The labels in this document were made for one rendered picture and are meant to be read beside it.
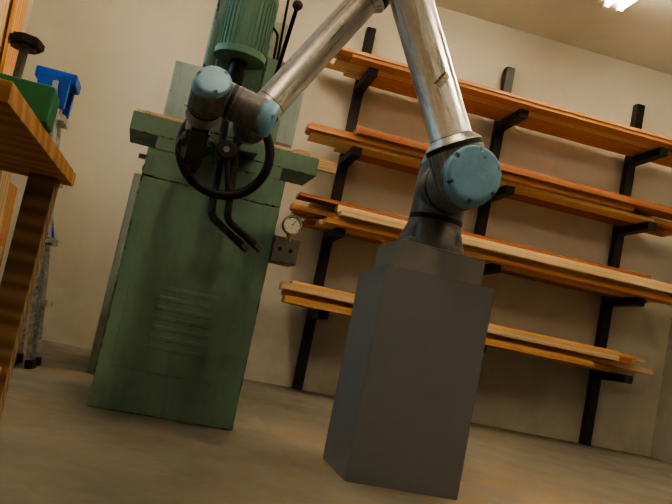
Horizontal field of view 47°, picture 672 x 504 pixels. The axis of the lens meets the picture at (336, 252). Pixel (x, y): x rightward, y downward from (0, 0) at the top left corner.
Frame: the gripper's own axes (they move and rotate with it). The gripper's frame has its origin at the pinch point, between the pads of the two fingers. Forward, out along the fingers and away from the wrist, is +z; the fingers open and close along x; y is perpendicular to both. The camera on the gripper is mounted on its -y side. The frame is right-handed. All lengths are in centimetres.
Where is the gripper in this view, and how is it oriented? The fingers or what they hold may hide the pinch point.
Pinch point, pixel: (189, 161)
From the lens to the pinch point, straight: 220.2
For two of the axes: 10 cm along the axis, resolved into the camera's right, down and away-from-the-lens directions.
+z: -3.1, 3.9, 8.7
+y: 1.1, -8.9, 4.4
